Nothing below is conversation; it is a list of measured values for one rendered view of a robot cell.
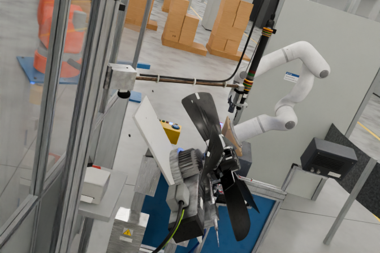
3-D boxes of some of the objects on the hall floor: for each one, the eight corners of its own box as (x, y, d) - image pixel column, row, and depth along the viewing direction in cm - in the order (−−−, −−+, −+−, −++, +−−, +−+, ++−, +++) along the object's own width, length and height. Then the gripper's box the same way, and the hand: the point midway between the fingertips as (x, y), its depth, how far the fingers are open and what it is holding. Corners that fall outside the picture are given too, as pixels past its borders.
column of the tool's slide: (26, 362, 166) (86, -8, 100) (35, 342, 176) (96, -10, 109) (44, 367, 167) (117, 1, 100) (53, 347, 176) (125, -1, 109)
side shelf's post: (65, 306, 197) (90, 193, 166) (68, 300, 201) (93, 188, 170) (72, 308, 197) (98, 195, 167) (75, 301, 201) (100, 190, 170)
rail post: (236, 284, 246) (276, 200, 217) (236, 280, 250) (275, 196, 221) (241, 286, 247) (282, 202, 218) (241, 281, 250) (281, 198, 221)
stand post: (99, 322, 194) (145, 155, 151) (103, 308, 202) (148, 145, 160) (106, 324, 194) (154, 157, 152) (111, 310, 203) (157, 148, 160)
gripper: (241, 83, 216) (233, 109, 221) (227, 82, 205) (218, 110, 210) (250, 87, 212) (241, 114, 217) (236, 86, 201) (227, 114, 206)
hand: (231, 109), depth 213 cm, fingers closed
